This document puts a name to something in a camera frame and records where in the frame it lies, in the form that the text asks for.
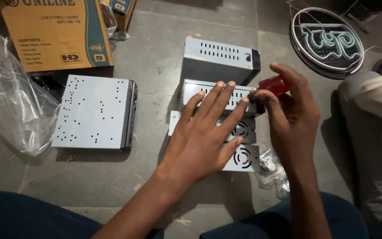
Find person's right hand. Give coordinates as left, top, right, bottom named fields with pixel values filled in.
left=249, top=63, right=321, bottom=174

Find person's left hand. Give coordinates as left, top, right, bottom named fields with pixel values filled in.
left=155, top=81, right=249, bottom=187

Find red handled screwdriver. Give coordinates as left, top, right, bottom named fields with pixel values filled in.
left=250, top=75, right=291, bottom=102

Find slotted grey metal stereo cabinet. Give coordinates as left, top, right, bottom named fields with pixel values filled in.
left=180, top=79, right=266, bottom=119
left=178, top=37, right=261, bottom=97

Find grey metal fan vent plate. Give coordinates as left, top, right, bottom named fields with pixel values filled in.
left=168, top=110, right=257, bottom=145
left=220, top=143, right=261, bottom=173

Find clear bag of screws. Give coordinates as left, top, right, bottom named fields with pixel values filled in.
left=255, top=148, right=291, bottom=200

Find round neon sign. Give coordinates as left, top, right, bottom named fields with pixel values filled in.
left=289, top=7, right=366, bottom=80

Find person's right leg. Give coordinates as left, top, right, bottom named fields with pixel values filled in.
left=199, top=191, right=370, bottom=239

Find dotted grey metal stereo cabinet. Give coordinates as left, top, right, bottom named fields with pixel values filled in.
left=51, top=75, right=138, bottom=150

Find small crumpled clear plastic bag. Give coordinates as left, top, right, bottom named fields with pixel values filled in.
left=99, top=3, right=130, bottom=42

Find small brown cardboard box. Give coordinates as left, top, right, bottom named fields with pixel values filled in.
left=101, top=0, right=137, bottom=32

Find large brown cardboard box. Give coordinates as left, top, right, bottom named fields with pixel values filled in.
left=0, top=0, right=115, bottom=73

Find person's left leg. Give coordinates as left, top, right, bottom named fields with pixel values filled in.
left=0, top=191, right=165, bottom=239

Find large clear plastic bag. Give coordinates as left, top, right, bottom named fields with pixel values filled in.
left=0, top=7, right=61, bottom=156

